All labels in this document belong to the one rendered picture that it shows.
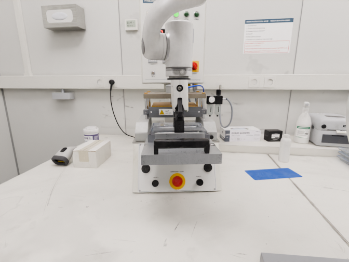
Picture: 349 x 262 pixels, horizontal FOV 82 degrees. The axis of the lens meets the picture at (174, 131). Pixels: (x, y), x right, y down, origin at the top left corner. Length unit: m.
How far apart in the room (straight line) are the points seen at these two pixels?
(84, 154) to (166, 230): 0.60
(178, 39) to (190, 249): 0.56
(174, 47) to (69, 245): 0.60
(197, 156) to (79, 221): 0.41
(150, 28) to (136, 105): 1.06
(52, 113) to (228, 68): 1.44
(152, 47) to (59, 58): 1.34
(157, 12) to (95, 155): 0.71
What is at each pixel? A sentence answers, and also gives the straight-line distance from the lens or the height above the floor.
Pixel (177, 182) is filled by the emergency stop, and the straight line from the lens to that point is 0.78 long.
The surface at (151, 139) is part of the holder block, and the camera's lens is 0.65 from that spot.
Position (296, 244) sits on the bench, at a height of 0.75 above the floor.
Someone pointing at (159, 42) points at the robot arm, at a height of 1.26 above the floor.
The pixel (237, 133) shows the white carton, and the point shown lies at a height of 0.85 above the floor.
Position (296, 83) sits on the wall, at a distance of 1.57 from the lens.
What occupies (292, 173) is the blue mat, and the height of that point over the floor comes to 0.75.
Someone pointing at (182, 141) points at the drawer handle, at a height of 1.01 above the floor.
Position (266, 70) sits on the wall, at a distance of 1.56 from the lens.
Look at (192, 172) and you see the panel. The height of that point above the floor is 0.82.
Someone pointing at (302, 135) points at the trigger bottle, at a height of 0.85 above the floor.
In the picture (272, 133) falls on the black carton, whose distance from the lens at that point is 1.39.
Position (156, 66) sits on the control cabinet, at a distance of 1.09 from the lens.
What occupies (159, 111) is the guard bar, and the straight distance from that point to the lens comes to 0.87.
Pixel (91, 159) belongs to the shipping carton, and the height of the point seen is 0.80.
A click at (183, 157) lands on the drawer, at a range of 0.55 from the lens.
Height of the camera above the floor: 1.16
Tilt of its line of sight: 13 degrees down
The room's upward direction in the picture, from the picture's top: straight up
